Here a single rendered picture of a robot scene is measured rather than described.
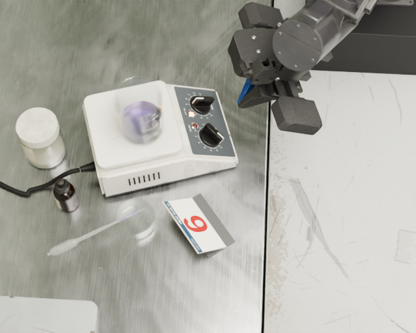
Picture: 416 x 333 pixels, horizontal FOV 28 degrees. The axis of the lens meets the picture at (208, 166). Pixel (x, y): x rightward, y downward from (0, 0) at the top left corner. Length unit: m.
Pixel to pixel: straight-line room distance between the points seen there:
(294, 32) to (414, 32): 0.38
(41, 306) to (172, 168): 0.26
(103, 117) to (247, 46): 0.27
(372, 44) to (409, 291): 0.37
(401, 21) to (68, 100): 0.51
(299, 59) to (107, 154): 0.34
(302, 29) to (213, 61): 0.43
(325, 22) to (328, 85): 0.39
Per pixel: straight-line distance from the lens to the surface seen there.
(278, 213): 1.18
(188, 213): 1.15
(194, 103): 1.19
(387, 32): 1.25
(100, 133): 1.15
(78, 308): 1.13
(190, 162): 1.15
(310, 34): 0.90
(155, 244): 1.16
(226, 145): 1.19
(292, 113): 0.98
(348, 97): 1.29
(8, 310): 1.15
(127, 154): 1.13
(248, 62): 0.97
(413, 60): 1.30
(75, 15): 1.38
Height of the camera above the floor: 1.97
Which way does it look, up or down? 62 degrees down
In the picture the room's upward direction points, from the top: 1 degrees counter-clockwise
